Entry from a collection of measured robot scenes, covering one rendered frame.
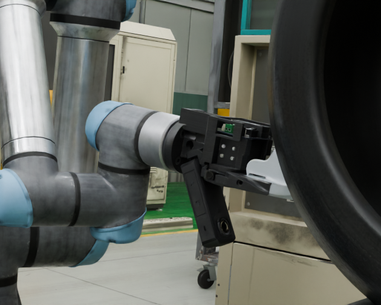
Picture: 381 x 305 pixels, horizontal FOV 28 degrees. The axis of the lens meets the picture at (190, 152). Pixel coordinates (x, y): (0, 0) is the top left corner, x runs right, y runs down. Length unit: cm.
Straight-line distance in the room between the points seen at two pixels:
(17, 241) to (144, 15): 1026
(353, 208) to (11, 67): 56
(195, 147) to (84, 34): 35
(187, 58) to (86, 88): 1085
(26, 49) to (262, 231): 66
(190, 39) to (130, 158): 1111
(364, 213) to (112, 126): 43
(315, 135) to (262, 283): 82
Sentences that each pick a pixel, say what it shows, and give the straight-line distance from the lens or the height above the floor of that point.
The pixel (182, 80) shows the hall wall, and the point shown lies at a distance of 1201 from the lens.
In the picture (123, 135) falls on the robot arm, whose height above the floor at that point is 106.
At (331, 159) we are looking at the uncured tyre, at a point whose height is 107.
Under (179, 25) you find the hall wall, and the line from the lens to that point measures 1195.
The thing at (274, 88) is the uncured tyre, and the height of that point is 113.
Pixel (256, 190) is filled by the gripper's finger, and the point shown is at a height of 102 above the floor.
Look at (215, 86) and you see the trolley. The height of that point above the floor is 127.
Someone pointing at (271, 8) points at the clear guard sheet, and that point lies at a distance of 159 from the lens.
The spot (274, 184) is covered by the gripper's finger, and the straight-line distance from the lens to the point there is 89.
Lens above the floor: 110
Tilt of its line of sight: 3 degrees down
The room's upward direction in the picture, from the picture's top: 4 degrees clockwise
